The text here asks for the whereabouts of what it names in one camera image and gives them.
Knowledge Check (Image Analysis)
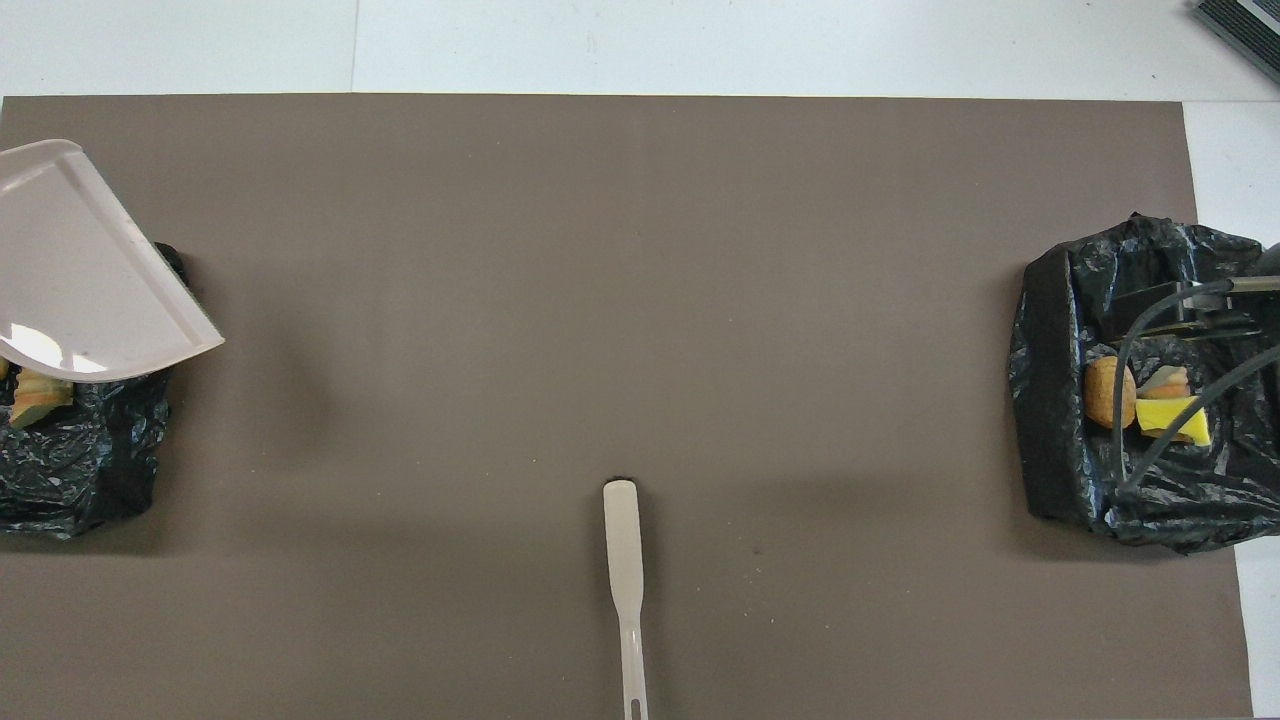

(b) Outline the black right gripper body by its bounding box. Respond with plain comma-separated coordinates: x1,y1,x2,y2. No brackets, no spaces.
1205,243,1280,343

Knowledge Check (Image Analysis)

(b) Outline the orange striped toy croissant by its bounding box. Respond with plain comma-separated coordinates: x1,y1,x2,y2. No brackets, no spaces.
8,368,76,431
1140,365,1193,401

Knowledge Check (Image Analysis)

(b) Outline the brown toy bread roll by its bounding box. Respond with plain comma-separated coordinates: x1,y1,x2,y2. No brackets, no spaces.
1085,356,1139,432

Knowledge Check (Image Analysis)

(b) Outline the green and yellow sponge piece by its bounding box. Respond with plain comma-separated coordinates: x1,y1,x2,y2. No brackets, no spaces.
1135,396,1213,448

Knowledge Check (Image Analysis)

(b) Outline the beige brush with black bristles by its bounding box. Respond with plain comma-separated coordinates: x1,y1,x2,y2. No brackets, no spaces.
602,479,651,720

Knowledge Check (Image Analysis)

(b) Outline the beige plastic dustpan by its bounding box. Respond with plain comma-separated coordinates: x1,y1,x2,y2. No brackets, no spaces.
0,139,226,384

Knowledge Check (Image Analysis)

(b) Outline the black bag lined bin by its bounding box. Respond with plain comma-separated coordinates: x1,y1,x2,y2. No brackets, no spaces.
0,240,191,541
1008,213,1280,553

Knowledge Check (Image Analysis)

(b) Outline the grey ribbed device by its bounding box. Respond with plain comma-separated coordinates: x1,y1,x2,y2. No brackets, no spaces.
1192,0,1280,86

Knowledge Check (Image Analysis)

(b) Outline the brown table mat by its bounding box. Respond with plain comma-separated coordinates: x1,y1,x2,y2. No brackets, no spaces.
0,93,1254,720

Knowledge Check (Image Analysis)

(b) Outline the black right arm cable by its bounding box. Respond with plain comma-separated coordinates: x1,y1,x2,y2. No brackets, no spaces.
1113,278,1280,501

